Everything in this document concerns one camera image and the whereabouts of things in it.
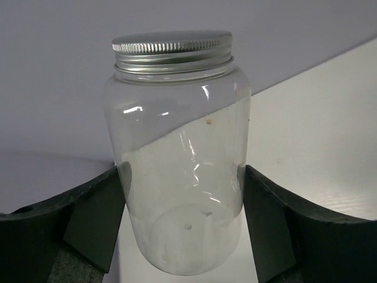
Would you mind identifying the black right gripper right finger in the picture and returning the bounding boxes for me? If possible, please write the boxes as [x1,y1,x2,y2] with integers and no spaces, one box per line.
[243,166,376,282]

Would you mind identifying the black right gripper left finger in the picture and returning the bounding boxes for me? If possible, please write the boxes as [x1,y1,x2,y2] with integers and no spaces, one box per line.
[1,167,125,282]

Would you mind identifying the clear jar metal lid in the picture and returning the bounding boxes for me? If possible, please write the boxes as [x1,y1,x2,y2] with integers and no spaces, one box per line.
[102,30,251,275]

